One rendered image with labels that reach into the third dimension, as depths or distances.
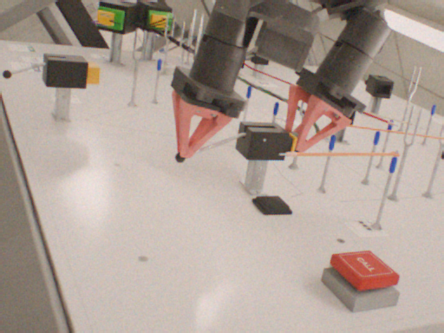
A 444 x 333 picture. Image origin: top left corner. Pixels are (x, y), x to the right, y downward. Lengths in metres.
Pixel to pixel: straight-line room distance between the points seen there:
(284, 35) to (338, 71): 0.13
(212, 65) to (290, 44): 0.09
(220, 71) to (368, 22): 0.21
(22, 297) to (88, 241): 0.10
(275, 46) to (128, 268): 0.30
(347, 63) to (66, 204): 0.39
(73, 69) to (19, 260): 0.42
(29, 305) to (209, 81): 0.32
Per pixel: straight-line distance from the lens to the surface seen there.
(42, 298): 0.54
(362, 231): 0.75
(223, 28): 0.69
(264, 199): 0.75
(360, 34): 0.78
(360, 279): 0.58
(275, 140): 0.76
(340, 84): 0.78
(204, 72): 0.70
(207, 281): 0.58
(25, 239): 0.63
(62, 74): 0.95
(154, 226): 0.66
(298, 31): 0.67
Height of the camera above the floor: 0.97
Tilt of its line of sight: 12 degrees up
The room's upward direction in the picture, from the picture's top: 56 degrees clockwise
